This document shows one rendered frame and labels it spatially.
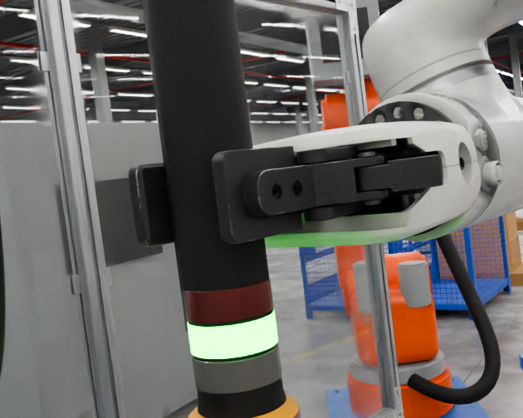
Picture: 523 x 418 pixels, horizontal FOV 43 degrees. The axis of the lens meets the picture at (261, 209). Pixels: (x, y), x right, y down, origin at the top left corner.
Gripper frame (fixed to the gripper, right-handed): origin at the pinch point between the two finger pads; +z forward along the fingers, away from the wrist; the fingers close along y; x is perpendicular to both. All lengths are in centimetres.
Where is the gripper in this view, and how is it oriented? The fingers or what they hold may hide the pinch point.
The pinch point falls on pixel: (214, 197)
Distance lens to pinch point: 25.6
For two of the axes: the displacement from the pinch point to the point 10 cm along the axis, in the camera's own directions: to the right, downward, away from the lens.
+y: -7.6, 0.6, 6.5
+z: -6.4, 1.2, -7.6
